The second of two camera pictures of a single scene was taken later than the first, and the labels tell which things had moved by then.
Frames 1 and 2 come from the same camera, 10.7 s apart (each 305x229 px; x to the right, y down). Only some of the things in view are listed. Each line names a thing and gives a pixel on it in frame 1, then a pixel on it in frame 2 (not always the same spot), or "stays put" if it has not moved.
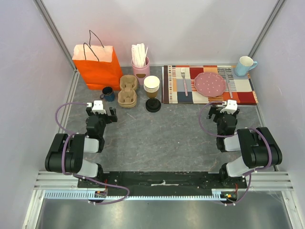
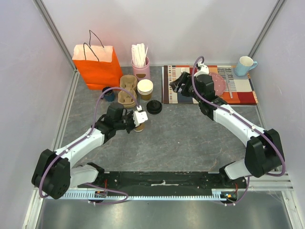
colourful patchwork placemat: [206, 84] stays put
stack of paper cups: [151, 84] → [145, 88]
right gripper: [222, 114] → [183, 83]
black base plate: [162, 181] stays put
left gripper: [112, 118] → [131, 115]
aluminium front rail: [274, 181] stays put
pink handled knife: [228, 83] stays put
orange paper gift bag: [98, 66] stays put
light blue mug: [245, 63] stays put
